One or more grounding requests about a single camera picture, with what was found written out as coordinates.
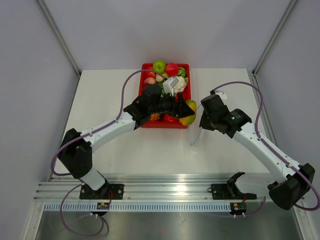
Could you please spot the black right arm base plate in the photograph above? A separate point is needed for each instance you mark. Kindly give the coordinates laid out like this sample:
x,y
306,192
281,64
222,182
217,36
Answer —
x,y
224,191

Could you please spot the red tomato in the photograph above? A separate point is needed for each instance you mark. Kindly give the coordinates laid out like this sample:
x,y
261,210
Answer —
x,y
170,119

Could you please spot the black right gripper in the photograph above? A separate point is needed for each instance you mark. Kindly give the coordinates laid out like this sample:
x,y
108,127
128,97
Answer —
x,y
204,124

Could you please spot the yellow orange mango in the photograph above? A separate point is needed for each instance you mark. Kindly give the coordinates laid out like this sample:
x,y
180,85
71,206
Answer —
x,y
187,121

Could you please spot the clear zip top bag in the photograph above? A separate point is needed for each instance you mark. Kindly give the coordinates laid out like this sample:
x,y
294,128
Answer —
x,y
194,130

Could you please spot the aluminium frame post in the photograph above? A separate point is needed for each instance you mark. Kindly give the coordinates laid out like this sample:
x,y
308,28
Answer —
x,y
275,36
58,36

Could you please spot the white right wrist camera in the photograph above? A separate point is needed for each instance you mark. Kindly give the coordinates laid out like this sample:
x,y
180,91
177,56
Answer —
x,y
222,94

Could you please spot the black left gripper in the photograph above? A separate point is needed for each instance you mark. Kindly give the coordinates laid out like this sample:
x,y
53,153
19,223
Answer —
x,y
179,108

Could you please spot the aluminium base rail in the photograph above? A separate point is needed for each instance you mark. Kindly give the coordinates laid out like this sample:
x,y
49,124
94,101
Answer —
x,y
142,187

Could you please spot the red apple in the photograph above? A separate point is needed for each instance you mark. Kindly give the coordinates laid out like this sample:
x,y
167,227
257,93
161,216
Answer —
x,y
172,69

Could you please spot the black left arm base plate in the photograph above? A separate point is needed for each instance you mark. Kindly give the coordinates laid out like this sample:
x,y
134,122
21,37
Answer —
x,y
109,191

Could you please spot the white slotted cable duct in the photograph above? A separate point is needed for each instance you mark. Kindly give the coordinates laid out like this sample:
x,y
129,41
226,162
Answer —
x,y
211,207

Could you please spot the dark green round vegetable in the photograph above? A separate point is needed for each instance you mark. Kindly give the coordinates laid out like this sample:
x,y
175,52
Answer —
x,y
182,72

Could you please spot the red plastic tray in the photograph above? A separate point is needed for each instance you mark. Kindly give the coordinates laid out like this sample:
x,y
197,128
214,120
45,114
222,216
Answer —
x,y
163,122

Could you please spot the garlic bulb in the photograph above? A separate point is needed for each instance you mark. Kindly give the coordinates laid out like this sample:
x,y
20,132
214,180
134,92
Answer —
x,y
159,78

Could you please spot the left aluminium frame post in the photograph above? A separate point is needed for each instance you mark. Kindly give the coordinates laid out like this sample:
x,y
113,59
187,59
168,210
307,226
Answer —
x,y
58,36

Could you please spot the small pineapple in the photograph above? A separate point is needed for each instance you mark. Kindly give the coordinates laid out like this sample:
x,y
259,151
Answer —
x,y
155,117

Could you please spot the pink peach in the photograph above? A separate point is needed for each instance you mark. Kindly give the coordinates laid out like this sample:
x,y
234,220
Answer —
x,y
149,81

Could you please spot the right aluminium frame post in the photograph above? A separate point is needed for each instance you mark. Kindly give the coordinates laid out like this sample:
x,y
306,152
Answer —
x,y
275,36

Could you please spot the white cauliflower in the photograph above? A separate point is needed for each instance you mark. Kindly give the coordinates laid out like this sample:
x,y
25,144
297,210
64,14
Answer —
x,y
180,86

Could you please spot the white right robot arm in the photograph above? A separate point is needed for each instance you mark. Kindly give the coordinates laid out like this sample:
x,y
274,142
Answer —
x,y
292,180

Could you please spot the green apple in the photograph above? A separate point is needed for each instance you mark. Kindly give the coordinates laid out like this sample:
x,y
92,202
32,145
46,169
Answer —
x,y
159,66

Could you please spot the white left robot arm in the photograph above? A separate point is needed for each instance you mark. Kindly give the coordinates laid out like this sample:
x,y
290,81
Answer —
x,y
78,147

